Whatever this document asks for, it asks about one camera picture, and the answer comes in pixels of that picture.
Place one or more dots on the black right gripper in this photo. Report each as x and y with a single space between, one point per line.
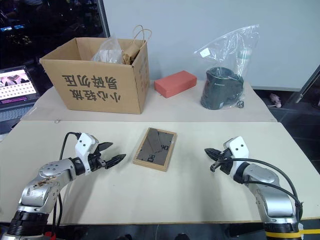
226 163

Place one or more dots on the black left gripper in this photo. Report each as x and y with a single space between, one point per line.
96 162

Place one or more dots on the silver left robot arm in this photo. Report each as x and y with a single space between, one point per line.
53 172

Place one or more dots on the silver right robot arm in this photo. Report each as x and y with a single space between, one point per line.
270 190

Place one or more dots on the small metal fitting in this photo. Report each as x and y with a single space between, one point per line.
240 104

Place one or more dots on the beige table cloth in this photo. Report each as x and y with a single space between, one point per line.
175 110

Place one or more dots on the black plastic jug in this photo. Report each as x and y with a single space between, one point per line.
220 90

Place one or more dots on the printed cardboard box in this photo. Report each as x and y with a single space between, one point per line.
95 87

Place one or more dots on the red rectangular block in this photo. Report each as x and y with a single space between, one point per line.
175 83

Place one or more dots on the pink shoes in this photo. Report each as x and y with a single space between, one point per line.
275 100

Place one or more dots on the dark rounded shape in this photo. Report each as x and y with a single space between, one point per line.
181 237

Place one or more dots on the crumpled clear plastic bag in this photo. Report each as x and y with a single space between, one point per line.
107 52

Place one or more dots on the brown paper bag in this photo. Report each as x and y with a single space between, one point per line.
131 53

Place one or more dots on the large clear zip bag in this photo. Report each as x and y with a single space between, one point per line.
225 45

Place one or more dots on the grey laptop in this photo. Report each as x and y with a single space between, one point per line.
15 87

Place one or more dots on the dark glass window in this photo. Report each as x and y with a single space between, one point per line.
50 22

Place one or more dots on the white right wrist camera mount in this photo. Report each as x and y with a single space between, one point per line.
238 147

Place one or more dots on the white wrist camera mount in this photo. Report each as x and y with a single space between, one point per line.
238 147
85 146

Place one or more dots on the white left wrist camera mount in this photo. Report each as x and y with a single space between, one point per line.
85 146

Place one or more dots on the wooden framed dark panel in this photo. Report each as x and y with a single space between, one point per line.
155 150

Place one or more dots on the grey metal post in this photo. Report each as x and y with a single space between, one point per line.
308 83

